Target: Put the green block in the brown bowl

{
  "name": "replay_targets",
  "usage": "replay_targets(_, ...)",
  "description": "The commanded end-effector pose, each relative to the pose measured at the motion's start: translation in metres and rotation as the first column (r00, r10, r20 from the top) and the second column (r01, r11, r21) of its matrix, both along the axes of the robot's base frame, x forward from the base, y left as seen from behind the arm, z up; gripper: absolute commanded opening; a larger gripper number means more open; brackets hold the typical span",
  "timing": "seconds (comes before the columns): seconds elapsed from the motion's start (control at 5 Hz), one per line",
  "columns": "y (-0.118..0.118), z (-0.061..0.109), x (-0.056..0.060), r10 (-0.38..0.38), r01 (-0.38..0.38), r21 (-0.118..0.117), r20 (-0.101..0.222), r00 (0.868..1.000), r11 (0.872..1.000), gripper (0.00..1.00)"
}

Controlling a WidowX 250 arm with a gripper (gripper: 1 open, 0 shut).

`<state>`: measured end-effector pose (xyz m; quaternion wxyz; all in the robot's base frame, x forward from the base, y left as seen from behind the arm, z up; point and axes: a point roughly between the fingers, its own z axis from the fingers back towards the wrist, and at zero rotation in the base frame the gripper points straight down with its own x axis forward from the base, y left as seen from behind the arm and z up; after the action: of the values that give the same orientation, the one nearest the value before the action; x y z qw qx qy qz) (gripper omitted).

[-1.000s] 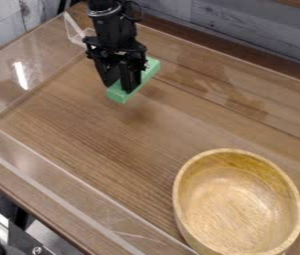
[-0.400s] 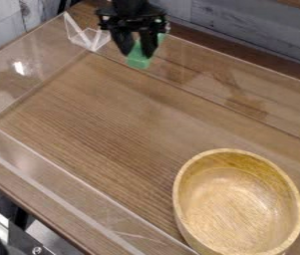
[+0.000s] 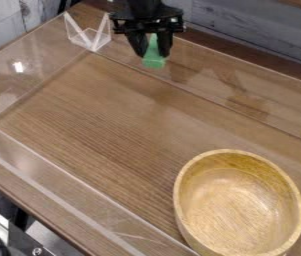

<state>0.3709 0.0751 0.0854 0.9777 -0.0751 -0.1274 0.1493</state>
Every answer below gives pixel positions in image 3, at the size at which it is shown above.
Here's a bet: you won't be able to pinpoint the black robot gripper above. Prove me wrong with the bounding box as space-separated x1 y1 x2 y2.
109 0 185 57

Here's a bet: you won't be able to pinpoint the green rectangular block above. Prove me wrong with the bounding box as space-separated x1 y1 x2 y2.
142 34 166 69

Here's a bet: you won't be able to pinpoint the brown wooden bowl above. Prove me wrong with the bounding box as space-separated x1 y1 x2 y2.
173 149 301 256

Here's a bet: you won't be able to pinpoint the clear acrylic enclosure walls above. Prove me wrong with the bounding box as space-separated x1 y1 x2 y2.
0 8 301 256

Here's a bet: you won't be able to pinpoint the black metal table frame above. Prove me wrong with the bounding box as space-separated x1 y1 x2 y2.
0 193 83 256

